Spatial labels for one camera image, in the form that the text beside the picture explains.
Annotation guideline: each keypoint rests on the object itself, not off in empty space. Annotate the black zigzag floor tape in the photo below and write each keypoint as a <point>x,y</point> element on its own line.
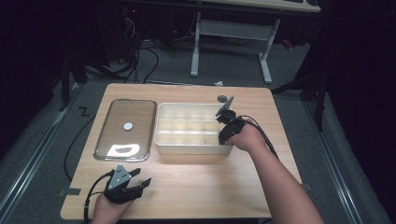
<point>84,111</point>

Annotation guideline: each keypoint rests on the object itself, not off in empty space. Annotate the white paper scrap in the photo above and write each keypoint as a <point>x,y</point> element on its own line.
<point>219,83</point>

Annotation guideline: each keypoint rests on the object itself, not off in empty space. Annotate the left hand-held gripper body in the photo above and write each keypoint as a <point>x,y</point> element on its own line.
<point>120,186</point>

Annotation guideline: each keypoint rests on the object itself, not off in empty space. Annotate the black stand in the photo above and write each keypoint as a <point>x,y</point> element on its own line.
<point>73,77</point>
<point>308,93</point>

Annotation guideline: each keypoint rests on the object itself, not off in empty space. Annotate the person's left hand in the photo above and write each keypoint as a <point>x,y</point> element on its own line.
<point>107,213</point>

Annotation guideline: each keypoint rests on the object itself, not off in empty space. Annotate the person's right hand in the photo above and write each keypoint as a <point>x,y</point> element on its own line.
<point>247,138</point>

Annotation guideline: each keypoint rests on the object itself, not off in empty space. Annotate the metal floor rail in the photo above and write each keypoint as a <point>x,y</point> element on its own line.
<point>334,165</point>
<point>34,158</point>

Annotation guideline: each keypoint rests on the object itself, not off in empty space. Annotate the dark round table grommet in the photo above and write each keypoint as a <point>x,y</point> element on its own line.
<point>221,98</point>

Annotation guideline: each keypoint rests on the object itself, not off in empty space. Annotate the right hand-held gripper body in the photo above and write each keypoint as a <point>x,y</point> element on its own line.
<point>230,123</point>

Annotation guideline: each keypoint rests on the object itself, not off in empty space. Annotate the clear plastic box lid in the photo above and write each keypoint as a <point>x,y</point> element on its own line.
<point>126,129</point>

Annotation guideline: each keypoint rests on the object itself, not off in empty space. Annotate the white metal frame desk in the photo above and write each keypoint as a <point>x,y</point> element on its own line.
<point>233,29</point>

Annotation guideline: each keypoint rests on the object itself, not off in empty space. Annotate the white compartment storage box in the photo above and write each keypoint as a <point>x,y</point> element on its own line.
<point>190,129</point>

